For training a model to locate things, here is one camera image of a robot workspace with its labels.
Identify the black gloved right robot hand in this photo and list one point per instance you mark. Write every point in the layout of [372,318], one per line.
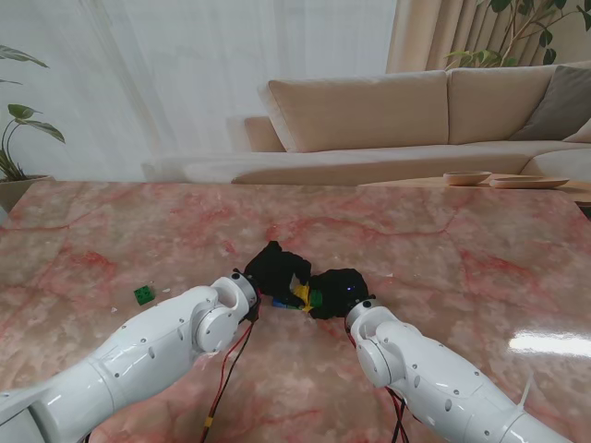
[341,290]

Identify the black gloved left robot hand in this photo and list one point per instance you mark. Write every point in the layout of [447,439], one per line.
[277,272]

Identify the blue toy brick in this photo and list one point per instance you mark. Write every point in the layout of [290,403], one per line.
[278,303]

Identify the yellow toy brick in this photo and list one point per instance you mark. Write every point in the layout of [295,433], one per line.
[302,293]

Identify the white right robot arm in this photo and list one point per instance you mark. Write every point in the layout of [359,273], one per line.
[438,378]

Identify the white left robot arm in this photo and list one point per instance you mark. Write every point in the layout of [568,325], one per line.
[138,355]

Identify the light wooden coffee table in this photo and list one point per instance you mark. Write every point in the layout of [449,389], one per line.
[415,183]

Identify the wooden bowl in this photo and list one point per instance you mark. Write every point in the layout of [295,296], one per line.
[466,177]

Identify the beige sofa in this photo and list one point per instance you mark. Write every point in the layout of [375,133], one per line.
[360,115]

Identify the flat wooden plate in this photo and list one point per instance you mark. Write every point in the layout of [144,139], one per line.
[528,183]

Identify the white sheer curtain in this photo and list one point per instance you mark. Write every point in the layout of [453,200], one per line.
[184,69]

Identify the beige curtain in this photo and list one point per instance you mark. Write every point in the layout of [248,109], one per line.
[415,37]

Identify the grey plant pot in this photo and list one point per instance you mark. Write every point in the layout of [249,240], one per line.
[18,189]

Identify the green potted plant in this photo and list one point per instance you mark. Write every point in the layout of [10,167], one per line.
[46,129]

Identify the cream cushion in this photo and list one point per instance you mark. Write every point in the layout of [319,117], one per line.
[582,135]

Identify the grey cushion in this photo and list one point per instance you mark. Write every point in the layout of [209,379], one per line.
[563,101]

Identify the tall leafy plant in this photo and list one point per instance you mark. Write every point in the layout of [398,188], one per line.
[546,38]

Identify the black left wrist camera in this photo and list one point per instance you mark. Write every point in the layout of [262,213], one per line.
[251,314]

